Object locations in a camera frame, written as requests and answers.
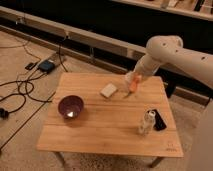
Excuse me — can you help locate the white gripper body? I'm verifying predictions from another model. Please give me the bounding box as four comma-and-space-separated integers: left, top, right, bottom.
133, 55, 161, 80

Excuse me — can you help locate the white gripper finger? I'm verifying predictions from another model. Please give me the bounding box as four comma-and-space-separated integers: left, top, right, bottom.
125, 71, 134, 87
137, 75, 145, 87

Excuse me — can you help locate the orange pepper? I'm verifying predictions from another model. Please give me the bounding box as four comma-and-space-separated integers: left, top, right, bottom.
125, 74, 139, 98

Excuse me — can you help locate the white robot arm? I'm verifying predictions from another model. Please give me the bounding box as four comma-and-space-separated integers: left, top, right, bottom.
125, 36, 213, 171

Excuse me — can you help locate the dark red ceramic cup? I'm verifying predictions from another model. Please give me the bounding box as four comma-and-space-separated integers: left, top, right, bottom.
58, 95, 84, 119

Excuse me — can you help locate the white rectangular block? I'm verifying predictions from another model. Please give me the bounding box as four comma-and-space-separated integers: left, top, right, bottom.
100, 83, 117, 98

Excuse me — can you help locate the black flat device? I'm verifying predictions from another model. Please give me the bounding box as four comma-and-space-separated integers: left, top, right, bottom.
149, 109, 167, 131

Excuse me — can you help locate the wooden table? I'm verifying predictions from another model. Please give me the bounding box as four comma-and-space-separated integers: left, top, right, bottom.
37, 73, 183, 158

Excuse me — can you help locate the small black adapter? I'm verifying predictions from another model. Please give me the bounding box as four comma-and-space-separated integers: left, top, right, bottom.
25, 62, 37, 70

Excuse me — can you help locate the black plug on floor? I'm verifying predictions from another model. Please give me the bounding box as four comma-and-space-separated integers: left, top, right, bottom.
0, 108, 9, 119

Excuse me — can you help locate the long wooden rail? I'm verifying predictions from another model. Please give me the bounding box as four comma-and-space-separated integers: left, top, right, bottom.
0, 6, 213, 99

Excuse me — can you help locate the black floor cable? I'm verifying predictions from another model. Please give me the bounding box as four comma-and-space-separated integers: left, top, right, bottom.
0, 39, 68, 151

